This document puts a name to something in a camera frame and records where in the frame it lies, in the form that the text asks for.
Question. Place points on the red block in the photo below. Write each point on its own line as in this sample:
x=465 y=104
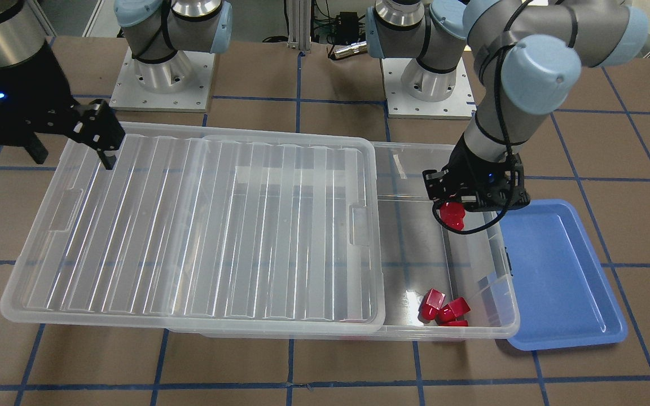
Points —
x=431 y=304
x=452 y=214
x=454 y=310
x=454 y=323

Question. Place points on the clear plastic box lid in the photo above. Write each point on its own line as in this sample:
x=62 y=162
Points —
x=210 y=231

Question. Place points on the clear plastic storage box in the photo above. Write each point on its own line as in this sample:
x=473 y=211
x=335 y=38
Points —
x=418 y=255

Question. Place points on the red block in box bottom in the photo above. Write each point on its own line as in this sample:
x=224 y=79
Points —
x=454 y=323

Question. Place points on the blue plastic tray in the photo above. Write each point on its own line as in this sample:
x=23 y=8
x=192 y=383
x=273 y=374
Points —
x=563 y=294

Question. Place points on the black power supply background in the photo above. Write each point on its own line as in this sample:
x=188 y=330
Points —
x=347 y=25

